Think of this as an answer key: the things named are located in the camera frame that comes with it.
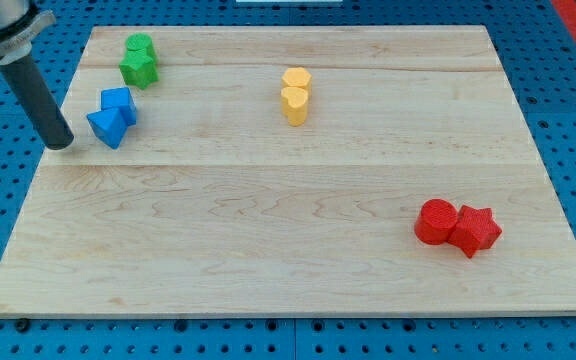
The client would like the light wooden board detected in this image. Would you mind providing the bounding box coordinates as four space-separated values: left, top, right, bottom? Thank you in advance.
0 25 576 319

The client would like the blue triangular prism block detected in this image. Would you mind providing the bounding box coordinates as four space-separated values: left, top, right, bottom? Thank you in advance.
86 108 128 149

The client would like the green star block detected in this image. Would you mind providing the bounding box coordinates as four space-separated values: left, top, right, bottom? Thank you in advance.
119 50 159 90

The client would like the yellow hexagon block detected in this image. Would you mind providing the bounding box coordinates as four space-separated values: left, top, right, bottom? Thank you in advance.
281 67 312 92

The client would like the red cylinder block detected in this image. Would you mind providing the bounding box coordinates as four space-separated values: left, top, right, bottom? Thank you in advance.
414 198 458 245

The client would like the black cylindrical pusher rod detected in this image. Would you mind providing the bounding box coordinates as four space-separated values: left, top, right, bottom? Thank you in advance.
0 55 74 150

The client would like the yellow heart block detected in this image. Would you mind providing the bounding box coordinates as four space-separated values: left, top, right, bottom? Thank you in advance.
280 87 309 127

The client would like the red star block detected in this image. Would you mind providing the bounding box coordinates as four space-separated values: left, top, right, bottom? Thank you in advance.
447 205 502 258

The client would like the green cylinder block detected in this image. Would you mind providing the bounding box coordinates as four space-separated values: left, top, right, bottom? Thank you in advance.
125 33 158 63

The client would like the blue cube block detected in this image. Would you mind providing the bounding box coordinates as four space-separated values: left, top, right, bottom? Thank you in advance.
101 87 137 127

